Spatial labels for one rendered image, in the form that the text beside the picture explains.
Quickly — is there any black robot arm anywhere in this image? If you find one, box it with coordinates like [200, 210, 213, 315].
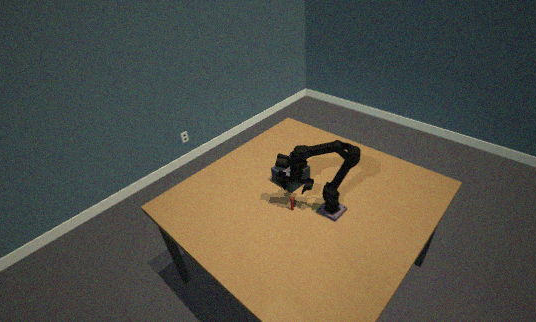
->
[275, 140, 360, 216]

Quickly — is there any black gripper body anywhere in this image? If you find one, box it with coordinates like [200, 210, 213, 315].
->
[276, 170, 314, 190]

